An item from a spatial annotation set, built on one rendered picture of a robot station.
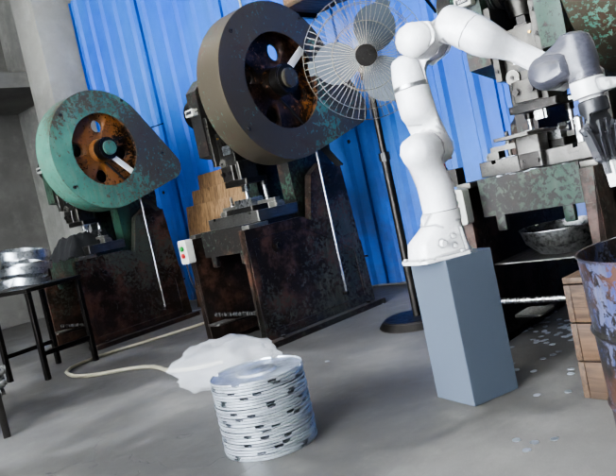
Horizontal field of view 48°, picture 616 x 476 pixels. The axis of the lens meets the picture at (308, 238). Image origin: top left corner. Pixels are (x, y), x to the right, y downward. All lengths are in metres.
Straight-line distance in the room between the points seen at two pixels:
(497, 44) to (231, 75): 1.64
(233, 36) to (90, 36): 3.82
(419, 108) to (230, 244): 1.85
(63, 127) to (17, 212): 3.76
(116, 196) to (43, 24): 2.78
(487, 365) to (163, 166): 3.51
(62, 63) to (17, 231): 2.19
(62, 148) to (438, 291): 3.19
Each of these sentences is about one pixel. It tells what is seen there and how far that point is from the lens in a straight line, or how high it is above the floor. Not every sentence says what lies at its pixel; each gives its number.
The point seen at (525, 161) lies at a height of 0.68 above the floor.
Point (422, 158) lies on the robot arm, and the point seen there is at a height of 0.76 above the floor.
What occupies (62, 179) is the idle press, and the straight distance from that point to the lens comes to 4.73.
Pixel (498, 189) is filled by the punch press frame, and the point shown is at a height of 0.60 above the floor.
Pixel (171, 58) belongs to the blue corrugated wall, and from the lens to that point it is 6.13.
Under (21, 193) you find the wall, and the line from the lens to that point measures 8.54.
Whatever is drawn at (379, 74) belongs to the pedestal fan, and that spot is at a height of 1.20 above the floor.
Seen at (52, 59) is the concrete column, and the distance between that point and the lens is 7.20.
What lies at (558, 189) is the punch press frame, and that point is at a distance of 2.57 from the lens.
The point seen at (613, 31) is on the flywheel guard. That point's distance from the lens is 2.45.
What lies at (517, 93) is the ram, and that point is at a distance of 2.73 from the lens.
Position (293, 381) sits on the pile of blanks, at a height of 0.20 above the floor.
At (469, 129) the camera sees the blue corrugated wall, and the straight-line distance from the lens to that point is 4.26.
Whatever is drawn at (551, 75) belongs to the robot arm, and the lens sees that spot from 1.97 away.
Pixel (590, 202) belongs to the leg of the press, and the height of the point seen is 0.50.
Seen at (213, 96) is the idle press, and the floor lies 1.28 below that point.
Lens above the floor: 0.72
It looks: 3 degrees down
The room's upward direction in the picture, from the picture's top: 12 degrees counter-clockwise
